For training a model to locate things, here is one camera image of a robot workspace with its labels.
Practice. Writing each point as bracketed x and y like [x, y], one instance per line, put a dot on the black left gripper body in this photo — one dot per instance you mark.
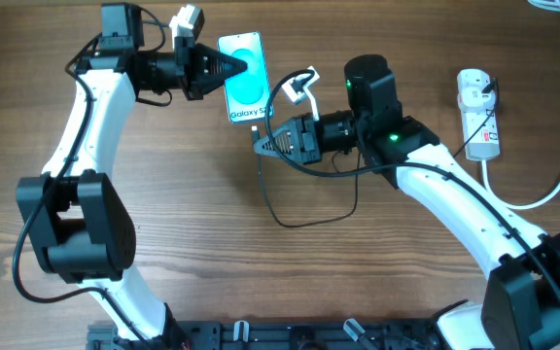
[186, 67]

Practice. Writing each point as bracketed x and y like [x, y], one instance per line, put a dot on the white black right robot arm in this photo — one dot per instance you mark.
[521, 263]

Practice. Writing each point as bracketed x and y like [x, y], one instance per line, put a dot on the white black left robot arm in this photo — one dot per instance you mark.
[72, 215]

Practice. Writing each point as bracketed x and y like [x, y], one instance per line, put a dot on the teal screen smartphone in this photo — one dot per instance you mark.
[246, 93]

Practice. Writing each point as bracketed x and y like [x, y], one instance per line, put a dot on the white power strip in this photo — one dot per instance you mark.
[480, 132]

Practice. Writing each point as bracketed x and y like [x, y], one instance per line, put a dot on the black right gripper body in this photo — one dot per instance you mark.
[308, 133]

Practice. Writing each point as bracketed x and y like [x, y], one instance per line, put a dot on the white charger adapter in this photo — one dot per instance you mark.
[474, 99]

